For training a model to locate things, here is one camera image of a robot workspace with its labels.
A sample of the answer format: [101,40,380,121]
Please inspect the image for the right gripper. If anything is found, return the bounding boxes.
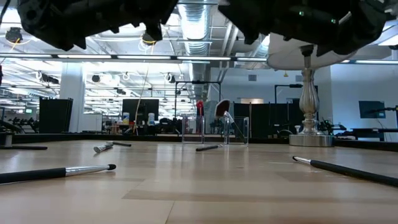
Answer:
[217,0,338,57]

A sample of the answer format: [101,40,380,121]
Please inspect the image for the clear acrylic organizer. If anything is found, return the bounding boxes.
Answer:
[181,115,250,146]

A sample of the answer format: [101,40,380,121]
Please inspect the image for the black metal stand frame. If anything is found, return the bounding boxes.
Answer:
[174,80,222,119]
[274,83,304,105]

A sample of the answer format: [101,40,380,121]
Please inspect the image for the silver ventilation duct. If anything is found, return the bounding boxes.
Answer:
[177,2,213,100]

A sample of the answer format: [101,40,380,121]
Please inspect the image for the white-tipped makeup brush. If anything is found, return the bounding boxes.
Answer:
[93,142,114,154]

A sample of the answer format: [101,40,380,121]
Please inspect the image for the silver lamp with white shade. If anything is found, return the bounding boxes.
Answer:
[266,30,358,147]

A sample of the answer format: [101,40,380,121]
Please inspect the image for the maroon chair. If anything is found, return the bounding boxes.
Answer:
[214,98,231,118]

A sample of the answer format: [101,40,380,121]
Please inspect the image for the black computer monitor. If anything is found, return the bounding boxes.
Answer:
[121,98,160,126]

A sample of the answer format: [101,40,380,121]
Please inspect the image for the small round-tip makeup brush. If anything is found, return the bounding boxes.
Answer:
[0,164,117,185]

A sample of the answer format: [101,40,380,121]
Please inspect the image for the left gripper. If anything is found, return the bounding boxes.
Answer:
[93,0,178,42]

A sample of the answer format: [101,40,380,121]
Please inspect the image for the black desk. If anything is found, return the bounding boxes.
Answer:
[334,123,398,141]

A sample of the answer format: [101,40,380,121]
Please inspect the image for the blue wall-mounted screen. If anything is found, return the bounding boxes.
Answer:
[358,100,387,119]

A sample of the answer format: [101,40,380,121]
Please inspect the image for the black room divider panel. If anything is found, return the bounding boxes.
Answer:
[38,97,74,134]
[233,101,307,139]

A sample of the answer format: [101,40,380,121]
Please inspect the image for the black aluminium extrusion frame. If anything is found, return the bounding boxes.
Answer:
[0,133,398,153]

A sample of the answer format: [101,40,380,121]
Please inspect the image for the black ceiling spotlight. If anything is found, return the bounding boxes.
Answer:
[4,26,24,44]
[141,32,157,46]

